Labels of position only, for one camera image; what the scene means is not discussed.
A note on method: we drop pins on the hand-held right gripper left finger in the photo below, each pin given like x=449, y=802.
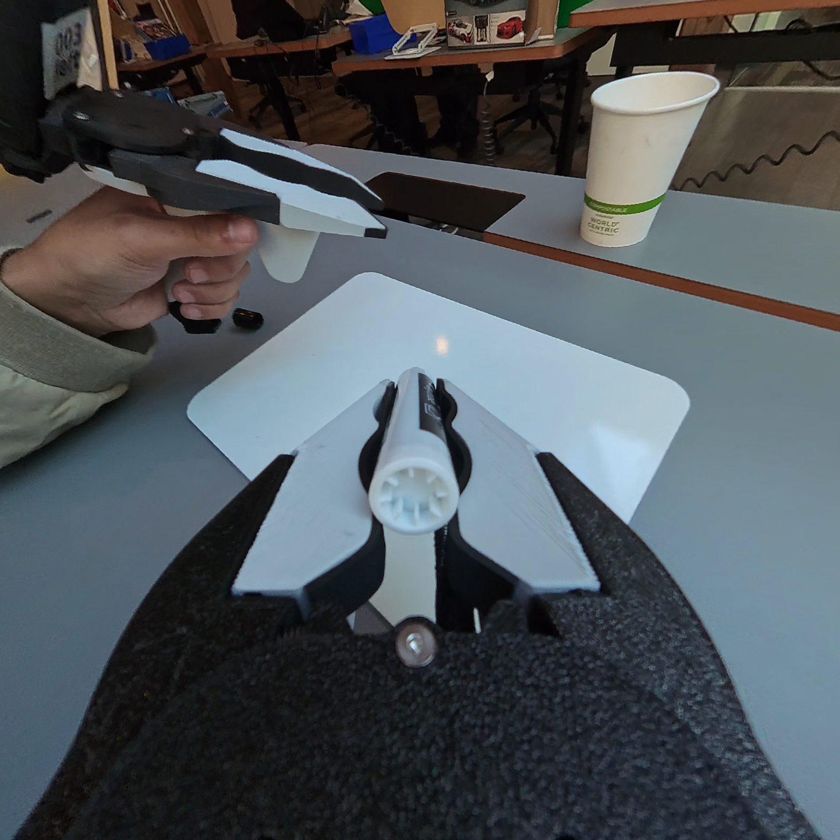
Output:
x=308, y=525

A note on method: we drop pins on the white dry-erase marker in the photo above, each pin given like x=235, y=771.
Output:
x=413, y=499

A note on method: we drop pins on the white whiteboard sheet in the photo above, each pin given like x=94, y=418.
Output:
x=525, y=367

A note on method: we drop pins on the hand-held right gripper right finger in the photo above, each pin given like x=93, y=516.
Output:
x=518, y=525

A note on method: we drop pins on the white paper cup green band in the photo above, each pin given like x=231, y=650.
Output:
x=630, y=151

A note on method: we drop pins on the person's left hand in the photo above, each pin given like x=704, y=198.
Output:
x=98, y=262

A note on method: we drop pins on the black marker cap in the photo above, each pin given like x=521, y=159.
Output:
x=248, y=317

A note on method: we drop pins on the black office chair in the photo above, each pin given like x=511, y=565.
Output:
x=387, y=98

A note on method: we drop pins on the grey desk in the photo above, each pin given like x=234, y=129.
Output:
x=754, y=426

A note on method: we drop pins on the printed cardboard box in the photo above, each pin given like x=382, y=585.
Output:
x=485, y=26

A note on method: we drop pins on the person's left forearm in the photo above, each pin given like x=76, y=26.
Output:
x=52, y=380

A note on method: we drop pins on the blue plastic bin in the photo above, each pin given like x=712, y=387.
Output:
x=167, y=47
x=374, y=36

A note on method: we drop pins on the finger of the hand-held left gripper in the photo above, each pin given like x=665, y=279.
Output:
x=253, y=141
x=315, y=210

